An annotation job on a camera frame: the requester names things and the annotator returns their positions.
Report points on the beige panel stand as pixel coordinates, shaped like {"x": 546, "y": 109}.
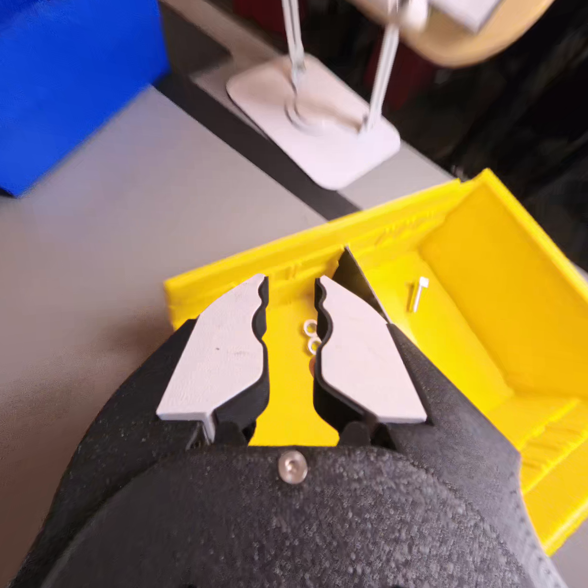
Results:
{"x": 459, "y": 46}

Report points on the white stand base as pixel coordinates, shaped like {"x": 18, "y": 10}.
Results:
{"x": 321, "y": 156}

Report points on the yellow storage bin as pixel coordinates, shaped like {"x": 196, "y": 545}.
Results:
{"x": 482, "y": 275}

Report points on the blue storage bin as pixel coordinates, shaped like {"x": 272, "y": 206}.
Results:
{"x": 69, "y": 92}

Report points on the silver hex nut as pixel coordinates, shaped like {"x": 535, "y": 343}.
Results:
{"x": 308, "y": 345}
{"x": 304, "y": 327}

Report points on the printed instruction sheet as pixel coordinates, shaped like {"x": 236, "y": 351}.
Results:
{"x": 468, "y": 11}

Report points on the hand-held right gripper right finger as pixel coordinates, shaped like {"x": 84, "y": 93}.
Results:
{"x": 367, "y": 367}

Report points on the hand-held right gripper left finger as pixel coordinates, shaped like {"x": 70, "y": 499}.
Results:
{"x": 216, "y": 363}

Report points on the black bin divider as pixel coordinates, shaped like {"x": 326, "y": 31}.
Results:
{"x": 353, "y": 280}

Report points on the silver hex bolt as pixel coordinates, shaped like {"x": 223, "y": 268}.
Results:
{"x": 418, "y": 294}

